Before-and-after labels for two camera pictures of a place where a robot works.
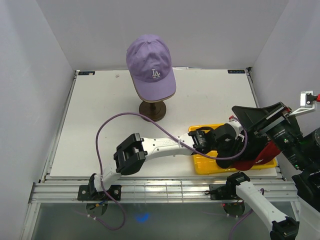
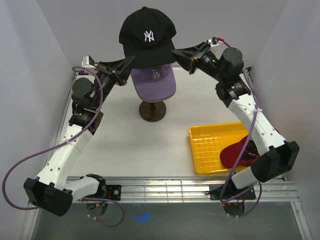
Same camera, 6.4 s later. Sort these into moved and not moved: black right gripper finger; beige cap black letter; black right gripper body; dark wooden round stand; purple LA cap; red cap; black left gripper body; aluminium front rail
Moved: black left gripper body; black right gripper body; red cap; black right gripper finger
Not moved: aluminium front rail; dark wooden round stand; purple LA cap; beige cap black letter
